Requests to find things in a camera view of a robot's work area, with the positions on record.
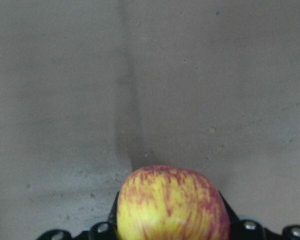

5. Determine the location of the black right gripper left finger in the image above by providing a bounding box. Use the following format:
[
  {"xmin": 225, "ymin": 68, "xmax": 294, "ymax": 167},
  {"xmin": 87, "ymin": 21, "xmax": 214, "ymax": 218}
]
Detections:
[{"xmin": 88, "ymin": 192, "xmax": 119, "ymax": 240}]

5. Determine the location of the yellow-red apple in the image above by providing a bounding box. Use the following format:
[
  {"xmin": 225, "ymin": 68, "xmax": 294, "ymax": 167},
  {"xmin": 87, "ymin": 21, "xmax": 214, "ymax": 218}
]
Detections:
[{"xmin": 116, "ymin": 165, "xmax": 231, "ymax": 240}]

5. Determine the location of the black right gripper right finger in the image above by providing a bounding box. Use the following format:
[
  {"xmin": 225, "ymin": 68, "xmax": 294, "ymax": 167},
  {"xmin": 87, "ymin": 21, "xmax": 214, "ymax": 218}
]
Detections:
[{"xmin": 219, "ymin": 192, "xmax": 266, "ymax": 240}]

